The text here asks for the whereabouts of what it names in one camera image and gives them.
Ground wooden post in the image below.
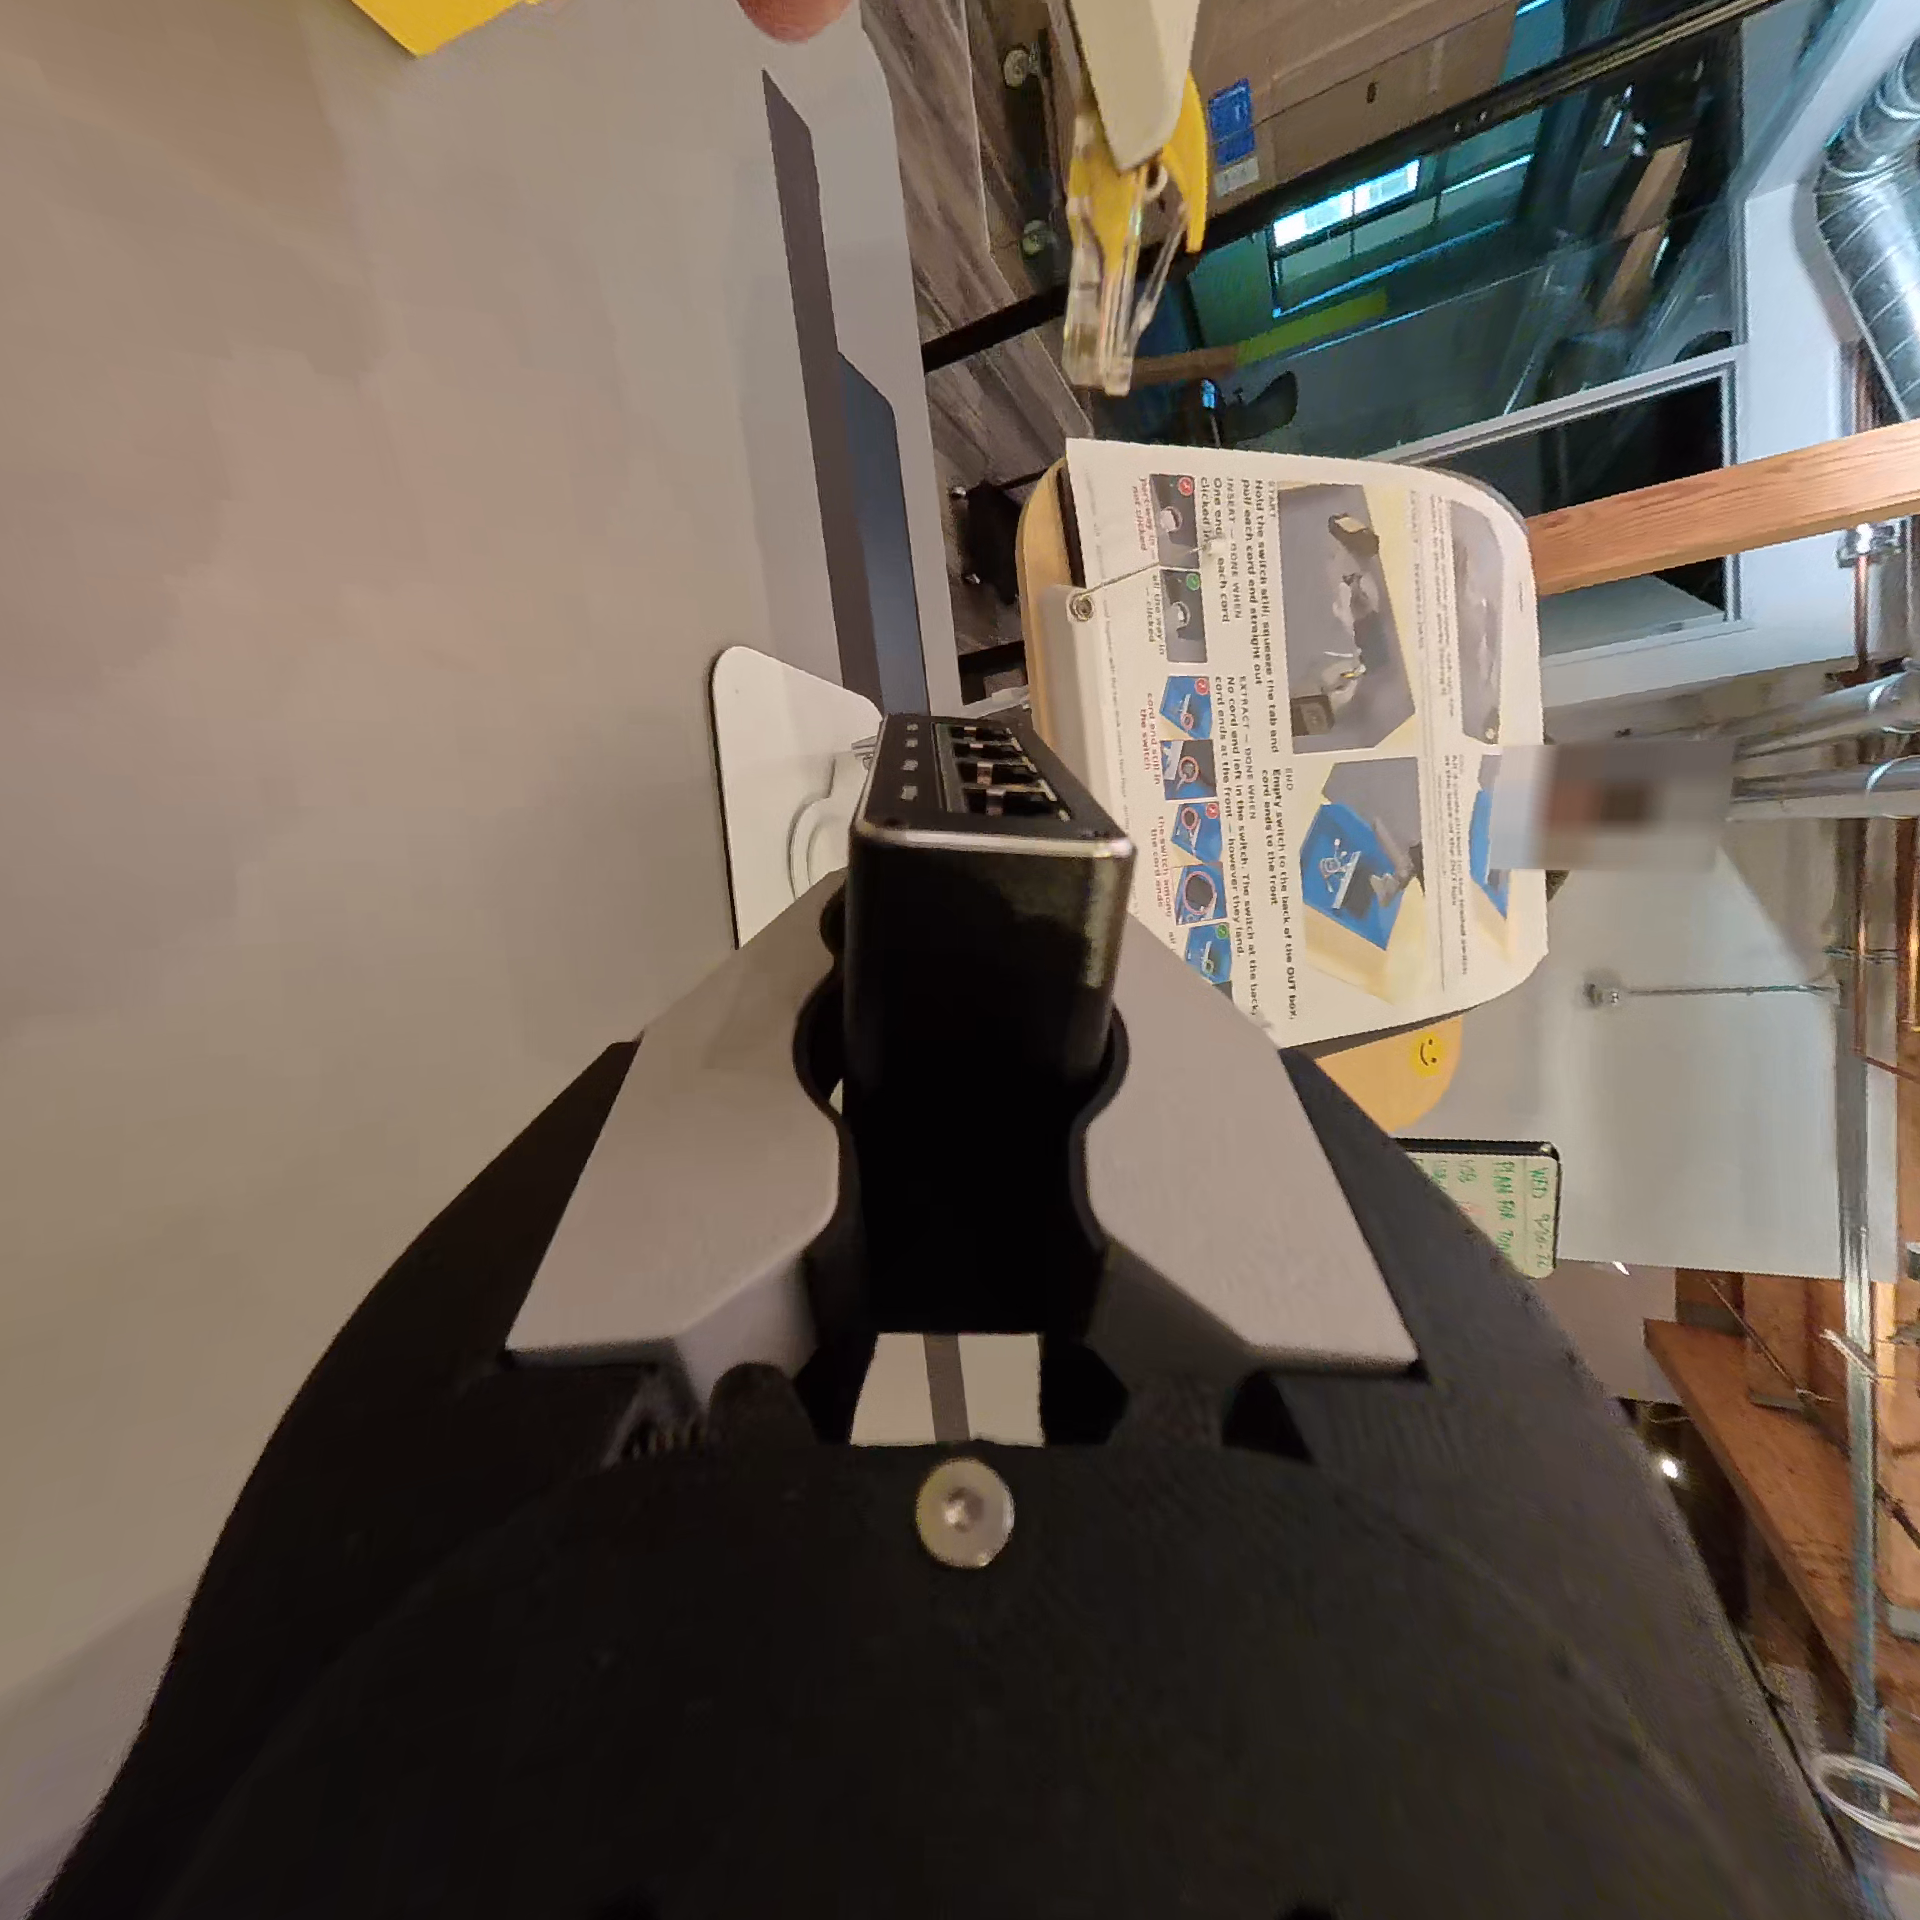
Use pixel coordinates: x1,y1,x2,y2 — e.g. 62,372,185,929
1520,430,1920,596

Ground yellow ethernet cable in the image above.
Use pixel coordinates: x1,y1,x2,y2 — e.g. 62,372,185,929
1062,74,1208,396

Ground black ethernet splitter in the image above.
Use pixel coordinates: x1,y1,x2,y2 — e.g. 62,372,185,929
821,712,1138,1336

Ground large whiteboard green writing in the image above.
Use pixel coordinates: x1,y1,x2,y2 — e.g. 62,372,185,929
1403,1140,1561,1278

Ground wooden display board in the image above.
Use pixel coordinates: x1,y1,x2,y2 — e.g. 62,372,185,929
1014,459,1465,1133

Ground silver air duct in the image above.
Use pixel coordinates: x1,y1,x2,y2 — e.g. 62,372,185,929
1814,37,1920,422

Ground white stand base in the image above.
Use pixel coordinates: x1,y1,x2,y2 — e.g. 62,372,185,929
707,645,887,947

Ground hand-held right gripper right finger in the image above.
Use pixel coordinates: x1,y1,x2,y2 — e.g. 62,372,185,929
1077,914,1426,1378

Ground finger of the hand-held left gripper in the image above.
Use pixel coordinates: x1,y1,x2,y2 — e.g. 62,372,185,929
1070,0,1203,167

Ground yellow plastic bin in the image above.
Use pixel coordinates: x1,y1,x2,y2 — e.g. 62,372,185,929
351,0,556,58

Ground printed instruction sheet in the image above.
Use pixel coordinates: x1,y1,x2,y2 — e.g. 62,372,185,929
1062,440,1549,1049

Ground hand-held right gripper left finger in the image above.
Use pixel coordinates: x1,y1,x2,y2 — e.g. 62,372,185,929
501,883,853,1394

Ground cardboard box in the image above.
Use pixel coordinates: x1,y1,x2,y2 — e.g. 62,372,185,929
1200,0,1519,203

